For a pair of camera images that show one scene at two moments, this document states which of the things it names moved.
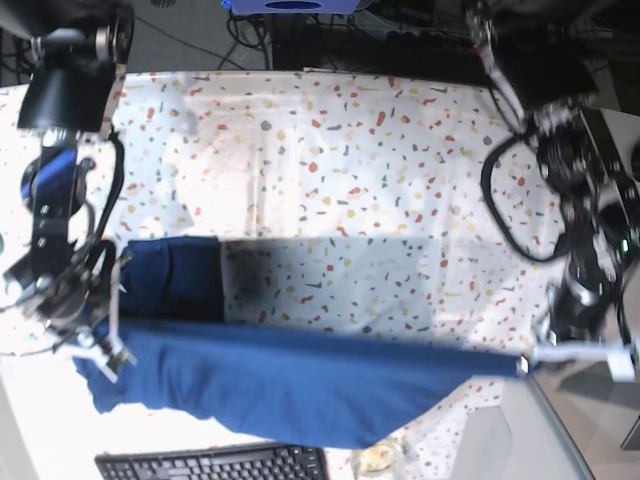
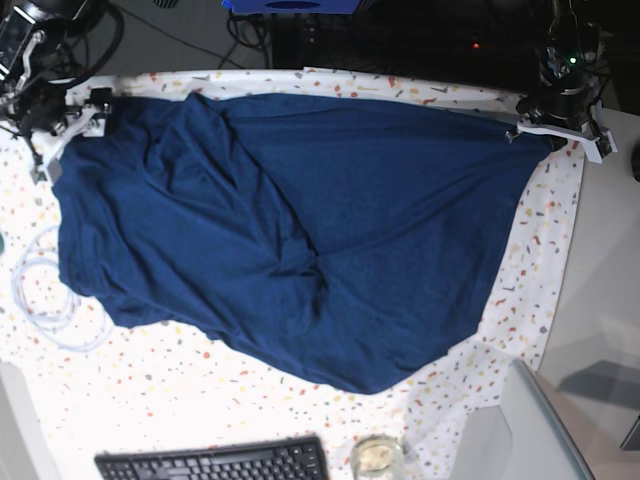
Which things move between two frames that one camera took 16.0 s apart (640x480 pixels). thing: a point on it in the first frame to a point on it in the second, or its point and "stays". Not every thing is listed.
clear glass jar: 377,462 stays
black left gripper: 75,297 to 38,105
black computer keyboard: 245,462 stays
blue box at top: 292,6 stays
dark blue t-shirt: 174,356 to 350,237
